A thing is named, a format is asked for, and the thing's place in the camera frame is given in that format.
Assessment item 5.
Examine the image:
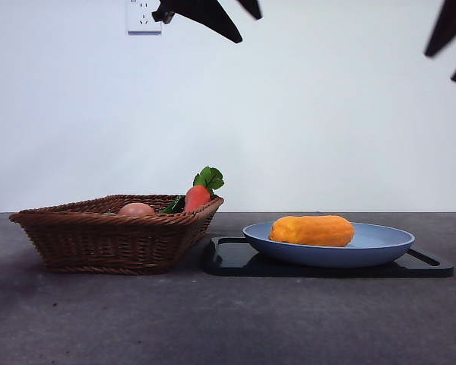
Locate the orange-yellow corn cob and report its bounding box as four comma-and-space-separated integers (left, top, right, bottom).
268, 214, 355, 248

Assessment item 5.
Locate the black rectangular tray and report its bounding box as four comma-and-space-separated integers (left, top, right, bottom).
201, 236, 455, 278

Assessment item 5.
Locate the brown wicker basket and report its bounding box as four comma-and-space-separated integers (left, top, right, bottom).
9, 194, 225, 275

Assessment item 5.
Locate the orange carrot with green leaves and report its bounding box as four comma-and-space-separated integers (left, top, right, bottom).
184, 166, 226, 213

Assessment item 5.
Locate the white wall socket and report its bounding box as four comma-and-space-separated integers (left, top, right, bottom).
127, 0, 163, 36

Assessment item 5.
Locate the dark green vegetable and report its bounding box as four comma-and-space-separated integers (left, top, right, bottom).
159, 195, 186, 214

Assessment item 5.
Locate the pale brown egg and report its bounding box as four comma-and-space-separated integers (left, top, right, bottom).
117, 202, 156, 217

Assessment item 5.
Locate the blue round plate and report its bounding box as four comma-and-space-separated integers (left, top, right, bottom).
242, 221, 416, 268

